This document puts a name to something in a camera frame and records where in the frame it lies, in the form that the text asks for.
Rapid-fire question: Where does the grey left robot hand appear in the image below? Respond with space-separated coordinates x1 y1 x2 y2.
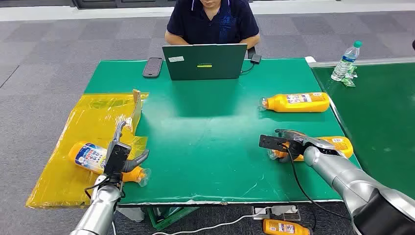
103 120 150 183

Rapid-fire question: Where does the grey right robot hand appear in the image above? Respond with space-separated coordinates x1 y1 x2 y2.
259 128 307 163

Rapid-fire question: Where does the orange bottle with clear cap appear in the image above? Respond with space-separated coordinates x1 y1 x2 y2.
267 136 354 162

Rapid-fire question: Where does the orange bottle with blue label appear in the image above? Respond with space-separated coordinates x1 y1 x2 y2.
68 141 152 188

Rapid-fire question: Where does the orange bottle with white label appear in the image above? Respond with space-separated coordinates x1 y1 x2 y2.
259 92 331 114

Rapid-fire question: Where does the orange bottle with small label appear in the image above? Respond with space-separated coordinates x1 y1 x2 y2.
263 219 313 235

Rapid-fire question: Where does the clear water bottle green cap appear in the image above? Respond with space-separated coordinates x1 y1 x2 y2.
330 40 363 82

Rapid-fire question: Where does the brown cardboard piece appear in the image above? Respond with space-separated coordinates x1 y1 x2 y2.
131 89 142 134

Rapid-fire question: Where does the yellow plastic sheet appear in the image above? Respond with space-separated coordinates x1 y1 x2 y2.
25 92 149 209

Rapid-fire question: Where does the white power strip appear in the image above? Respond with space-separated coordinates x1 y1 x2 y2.
252 205 301 222

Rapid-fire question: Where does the green crate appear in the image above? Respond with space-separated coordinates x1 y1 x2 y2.
147 207 199 231

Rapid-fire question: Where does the large green table mat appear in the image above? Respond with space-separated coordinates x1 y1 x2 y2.
83 58 363 206

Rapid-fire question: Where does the crumpled green wrapper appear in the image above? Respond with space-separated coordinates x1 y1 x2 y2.
340 65 359 88

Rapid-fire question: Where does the green mat with white edge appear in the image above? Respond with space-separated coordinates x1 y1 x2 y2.
311 61 415 199

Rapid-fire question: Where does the black power adapter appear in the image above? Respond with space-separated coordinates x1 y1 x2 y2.
240 53 262 74

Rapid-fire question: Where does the dark smartphone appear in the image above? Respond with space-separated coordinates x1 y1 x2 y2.
142 57 164 79

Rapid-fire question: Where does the dark green laptop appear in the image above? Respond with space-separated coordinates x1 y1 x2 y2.
162 43 248 81

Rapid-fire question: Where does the person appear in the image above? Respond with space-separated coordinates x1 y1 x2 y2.
164 0 261 47

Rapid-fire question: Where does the black left hand cable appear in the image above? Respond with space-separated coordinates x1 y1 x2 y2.
84 176 113 199

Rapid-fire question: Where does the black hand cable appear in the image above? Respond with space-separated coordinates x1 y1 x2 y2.
84 176 113 199
281 144 352 222

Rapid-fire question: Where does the black right hand cable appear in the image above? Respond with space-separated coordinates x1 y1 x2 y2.
281 144 352 222

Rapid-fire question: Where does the white cable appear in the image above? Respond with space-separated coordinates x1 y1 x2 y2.
151 207 274 235

